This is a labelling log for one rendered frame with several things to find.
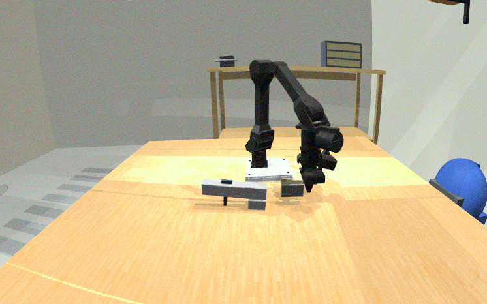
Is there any grey cylinder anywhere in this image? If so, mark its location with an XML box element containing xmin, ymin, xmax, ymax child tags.
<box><xmin>281</xmin><ymin>177</ymin><xmax>304</xmax><ymax>184</ymax></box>

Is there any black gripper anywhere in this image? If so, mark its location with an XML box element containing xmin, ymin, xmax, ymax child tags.
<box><xmin>296</xmin><ymin>145</ymin><xmax>325</xmax><ymax>193</ymax></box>

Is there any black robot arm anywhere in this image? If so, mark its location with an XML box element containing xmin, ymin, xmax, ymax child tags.
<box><xmin>245</xmin><ymin>59</ymin><xmax>344</xmax><ymax>171</ymax></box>

